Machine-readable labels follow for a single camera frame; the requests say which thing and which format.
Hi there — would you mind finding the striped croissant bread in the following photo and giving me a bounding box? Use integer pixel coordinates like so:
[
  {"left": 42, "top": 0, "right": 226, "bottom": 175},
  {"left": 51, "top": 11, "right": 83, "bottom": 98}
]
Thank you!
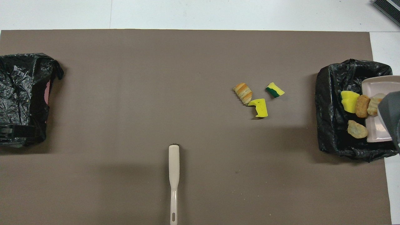
[{"left": 233, "top": 82, "right": 253, "bottom": 105}]

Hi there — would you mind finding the notched yellow sponge piece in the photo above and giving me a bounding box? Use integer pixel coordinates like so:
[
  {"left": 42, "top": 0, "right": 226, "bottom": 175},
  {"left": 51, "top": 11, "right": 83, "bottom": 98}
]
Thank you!
[{"left": 248, "top": 98, "right": 268, "bottom": 118}]

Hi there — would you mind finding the beige hand brush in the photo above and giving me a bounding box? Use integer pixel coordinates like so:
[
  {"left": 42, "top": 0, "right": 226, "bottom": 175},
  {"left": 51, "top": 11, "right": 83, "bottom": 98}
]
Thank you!
[{"left": 169, "top": 144, "right": 180, "bottom": 225}]

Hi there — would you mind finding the yellow and green sponge piece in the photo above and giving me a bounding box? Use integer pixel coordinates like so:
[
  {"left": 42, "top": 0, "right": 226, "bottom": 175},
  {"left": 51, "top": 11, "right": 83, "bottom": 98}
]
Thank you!
[{"left": 266, "top": 82, "right": 285, "bottom": 98}]

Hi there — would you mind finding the plain yellow sponge wedge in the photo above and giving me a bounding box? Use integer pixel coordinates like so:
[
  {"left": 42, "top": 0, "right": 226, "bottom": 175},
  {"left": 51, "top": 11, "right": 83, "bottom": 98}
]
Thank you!
[{"left": 341, "top": 91, "right": 360, "bottom": 113}]

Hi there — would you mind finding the pale lumpy bread chunk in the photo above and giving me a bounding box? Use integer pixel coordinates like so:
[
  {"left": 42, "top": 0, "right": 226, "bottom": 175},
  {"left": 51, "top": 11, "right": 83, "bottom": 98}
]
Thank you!
[{"left": 347, "top": 120, "right": 368, "bottom": 139}]

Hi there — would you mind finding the brown oval bread roll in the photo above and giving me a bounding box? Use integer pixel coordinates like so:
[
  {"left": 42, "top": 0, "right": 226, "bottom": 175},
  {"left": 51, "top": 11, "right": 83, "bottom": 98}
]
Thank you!
[{"left": 355, "top": 95, "right": 371, "bottom": 118}]

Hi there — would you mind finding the pale cut bread chunk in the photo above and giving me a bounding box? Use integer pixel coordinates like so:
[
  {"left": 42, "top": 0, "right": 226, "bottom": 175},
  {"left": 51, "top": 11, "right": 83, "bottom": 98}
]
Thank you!
[{"left": 367, "top": 93, "right": 386, "bottom": 116}]

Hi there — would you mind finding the beige plastic dustpan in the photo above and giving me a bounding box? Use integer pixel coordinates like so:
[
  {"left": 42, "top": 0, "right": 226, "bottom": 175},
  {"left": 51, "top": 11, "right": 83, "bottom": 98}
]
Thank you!
[{"left": 362, "top": 75, "right": 400, "bottom": 143}]

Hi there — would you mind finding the black bag-lined trash bin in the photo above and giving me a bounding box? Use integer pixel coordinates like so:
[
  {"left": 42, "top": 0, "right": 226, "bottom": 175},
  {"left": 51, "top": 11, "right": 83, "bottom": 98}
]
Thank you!
[{"left": 315, "top": 59, "right": 400, "bottom": 162}]

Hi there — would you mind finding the black bag-lined pink bin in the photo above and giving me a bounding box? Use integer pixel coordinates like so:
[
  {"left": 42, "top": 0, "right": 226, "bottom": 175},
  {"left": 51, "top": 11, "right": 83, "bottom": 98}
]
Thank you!
[{"left": 0, "top": 53, "right": 64, "bottom": 148}]

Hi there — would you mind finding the brown table mat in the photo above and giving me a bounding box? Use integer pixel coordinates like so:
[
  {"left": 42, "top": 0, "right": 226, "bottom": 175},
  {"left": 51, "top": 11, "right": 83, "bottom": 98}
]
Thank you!
[{"left": 0, "top": 30, "right": 392, "bottom": 225}]

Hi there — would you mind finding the dark ribbed object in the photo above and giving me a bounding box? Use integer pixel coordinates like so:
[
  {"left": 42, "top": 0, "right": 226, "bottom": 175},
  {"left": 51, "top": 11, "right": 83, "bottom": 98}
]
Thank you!
[{"left": 372, "top": 0, "right": 400, "bottom": 27}]

